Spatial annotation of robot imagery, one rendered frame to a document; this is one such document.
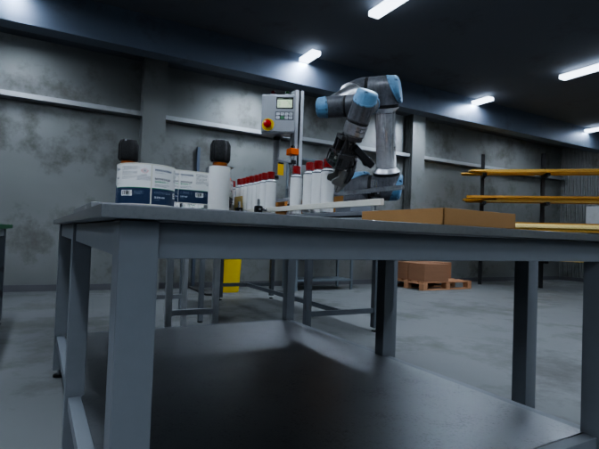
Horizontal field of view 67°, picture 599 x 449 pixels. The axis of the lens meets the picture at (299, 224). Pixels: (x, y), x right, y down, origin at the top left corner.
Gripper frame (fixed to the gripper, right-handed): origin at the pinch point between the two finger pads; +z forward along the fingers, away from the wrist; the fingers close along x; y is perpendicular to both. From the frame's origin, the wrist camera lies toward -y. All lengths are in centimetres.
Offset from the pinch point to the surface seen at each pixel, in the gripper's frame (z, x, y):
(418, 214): -17, 51, 13
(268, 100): -10, -79, -1
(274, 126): 1, -71, -4
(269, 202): 29, -44, 2
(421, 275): 264, -310, -444
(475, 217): -21, 58, 2
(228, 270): 278, -348, -132
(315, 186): 4.9, -11.8, 2.3
